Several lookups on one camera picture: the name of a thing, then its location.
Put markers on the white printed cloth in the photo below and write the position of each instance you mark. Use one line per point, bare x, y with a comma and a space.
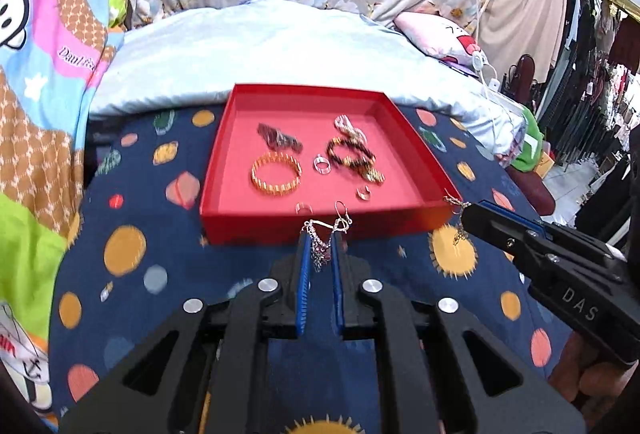
20, 354

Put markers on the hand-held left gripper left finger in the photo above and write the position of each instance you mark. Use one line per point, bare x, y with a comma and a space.
302, 279

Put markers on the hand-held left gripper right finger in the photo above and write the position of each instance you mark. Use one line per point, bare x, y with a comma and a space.
337, 284

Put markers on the pink cartoon pillow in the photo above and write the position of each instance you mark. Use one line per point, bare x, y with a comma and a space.
435, 36

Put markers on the person's right hand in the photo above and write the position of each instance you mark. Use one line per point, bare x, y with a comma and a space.
590, 374

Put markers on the gold bangle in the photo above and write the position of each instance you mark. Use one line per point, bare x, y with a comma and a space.
256, 176

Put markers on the navy planet print bedsheet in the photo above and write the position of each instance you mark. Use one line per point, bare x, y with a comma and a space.
140, 214

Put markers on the silver dangle earring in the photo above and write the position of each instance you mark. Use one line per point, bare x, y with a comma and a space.
457, 236

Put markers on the silver hoop earring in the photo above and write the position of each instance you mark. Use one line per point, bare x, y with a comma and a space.
341, 224

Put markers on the red cardboard box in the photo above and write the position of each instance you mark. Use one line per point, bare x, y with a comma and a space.
240, 224

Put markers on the light blue quilt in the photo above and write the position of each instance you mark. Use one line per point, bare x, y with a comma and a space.
275, 48

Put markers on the green cloth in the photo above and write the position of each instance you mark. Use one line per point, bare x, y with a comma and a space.
527, 143

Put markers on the cartoon monkey blanket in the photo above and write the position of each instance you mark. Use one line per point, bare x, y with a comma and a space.
50, 38

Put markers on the maroon cushion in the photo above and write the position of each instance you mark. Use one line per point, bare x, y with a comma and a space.
530, 194

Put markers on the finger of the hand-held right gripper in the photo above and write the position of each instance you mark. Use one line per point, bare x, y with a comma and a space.
520, 220
495, 239

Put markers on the rack of dark clothes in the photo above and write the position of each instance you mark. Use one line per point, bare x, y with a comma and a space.
600, 88

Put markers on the dark wooden chair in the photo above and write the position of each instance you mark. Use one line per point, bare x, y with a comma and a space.
522, 71

